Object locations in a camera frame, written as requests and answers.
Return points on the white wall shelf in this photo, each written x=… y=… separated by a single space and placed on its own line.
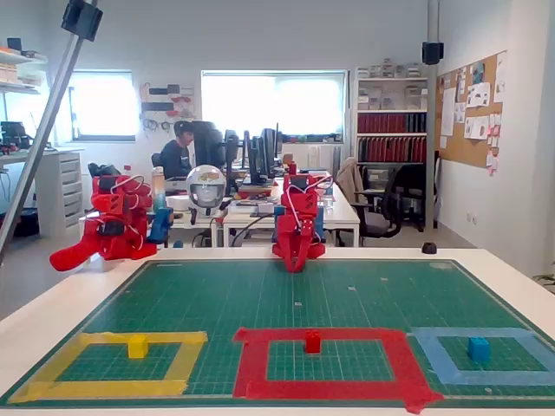
x=17 y=76

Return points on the seated person in dark sweater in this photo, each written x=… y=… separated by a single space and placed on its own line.
x=173 y=158

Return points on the yellow cube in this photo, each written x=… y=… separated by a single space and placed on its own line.
x=138 y=346

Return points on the black computer monitor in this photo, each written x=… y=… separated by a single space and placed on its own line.
x=208 y=143
x=253 y=156
x=232 y=151
x=271 y=147

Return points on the wall tool rack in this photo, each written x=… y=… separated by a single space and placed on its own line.
x=167 y=104

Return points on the yellow tape square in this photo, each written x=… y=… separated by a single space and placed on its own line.
x=104 y=388

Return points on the black machine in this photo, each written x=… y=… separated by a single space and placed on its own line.
x=13 y=134

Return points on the wide window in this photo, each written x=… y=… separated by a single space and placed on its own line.
x=273 y=104

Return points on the cork pin board with papers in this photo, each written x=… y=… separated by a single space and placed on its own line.
x=470 y=143

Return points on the white drawer cabinet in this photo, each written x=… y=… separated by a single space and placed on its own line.
x=69 y=186

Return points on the small black knob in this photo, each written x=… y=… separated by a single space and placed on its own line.
x=429 y=248

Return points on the green plant leaves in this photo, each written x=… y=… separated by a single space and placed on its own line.
x=547 y=279

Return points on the red robot arm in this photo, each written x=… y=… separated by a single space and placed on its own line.
x=303 y=199

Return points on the white helmet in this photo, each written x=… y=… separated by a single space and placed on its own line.
x=206 y=188

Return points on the red tape square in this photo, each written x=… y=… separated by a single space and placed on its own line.
x=347 y=334

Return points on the red cube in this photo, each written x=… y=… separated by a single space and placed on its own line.
x=313 y=342

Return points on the office chair with beige jacket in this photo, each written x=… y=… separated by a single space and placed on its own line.
x=349 y=182

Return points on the aluminium profile pole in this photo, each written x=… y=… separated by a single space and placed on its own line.
x=38 y=147

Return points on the black office chair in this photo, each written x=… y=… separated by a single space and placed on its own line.
x=407 y=182

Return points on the white office desk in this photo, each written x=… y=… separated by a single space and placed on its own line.
x=342 y=214

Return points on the green cutting mat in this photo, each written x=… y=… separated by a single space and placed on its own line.
x=277 y=299

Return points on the black column clamp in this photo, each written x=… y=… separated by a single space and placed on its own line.
x=432 y=53

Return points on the white shelf with red binders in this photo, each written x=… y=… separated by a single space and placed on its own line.
x=390 y=125

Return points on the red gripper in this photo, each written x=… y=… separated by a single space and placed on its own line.
x=294 y=236

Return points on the blue cube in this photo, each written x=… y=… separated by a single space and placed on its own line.
x=478 y=349

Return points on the blue tape square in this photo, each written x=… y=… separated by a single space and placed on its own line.
x=477 y=331

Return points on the grey round column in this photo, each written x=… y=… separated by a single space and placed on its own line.
x=432 y=130

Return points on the small window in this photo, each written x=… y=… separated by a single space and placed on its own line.
x=104 y=104

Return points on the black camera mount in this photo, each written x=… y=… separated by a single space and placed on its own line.
x=82 y=19

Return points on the white wall socket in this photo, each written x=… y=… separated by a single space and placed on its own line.
x=472 y=218

